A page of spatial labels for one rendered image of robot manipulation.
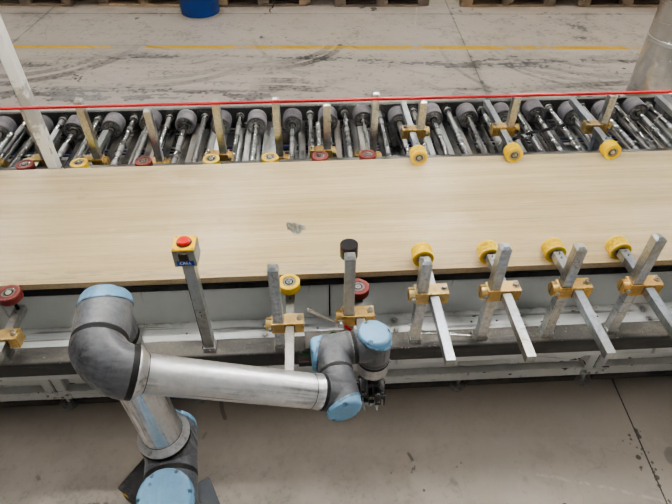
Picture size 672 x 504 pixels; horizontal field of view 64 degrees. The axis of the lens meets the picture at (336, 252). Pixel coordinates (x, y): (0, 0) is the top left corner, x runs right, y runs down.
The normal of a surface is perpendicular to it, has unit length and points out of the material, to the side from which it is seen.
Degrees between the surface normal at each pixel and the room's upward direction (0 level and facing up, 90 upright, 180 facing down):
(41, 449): 0
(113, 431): 0
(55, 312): 90
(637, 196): 0
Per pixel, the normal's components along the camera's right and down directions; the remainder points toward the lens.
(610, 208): 0.00, -0.73
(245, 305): 0.05, 0.68
